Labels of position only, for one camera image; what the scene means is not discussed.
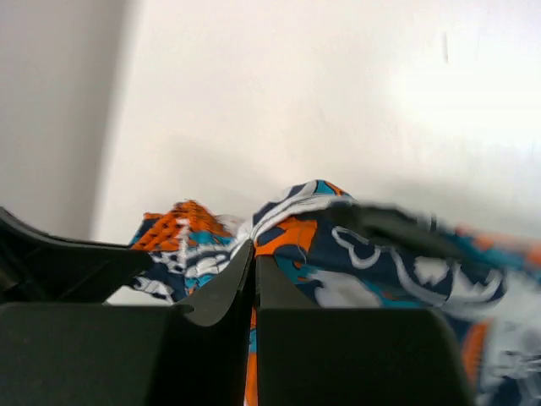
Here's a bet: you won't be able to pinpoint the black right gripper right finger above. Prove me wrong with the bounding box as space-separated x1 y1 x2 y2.
255 257 474 405

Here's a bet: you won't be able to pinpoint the colourful patterned shorts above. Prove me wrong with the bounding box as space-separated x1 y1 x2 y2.
129 180 540 405

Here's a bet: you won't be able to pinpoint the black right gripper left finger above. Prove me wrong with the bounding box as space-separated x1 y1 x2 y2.
1 211 253 405

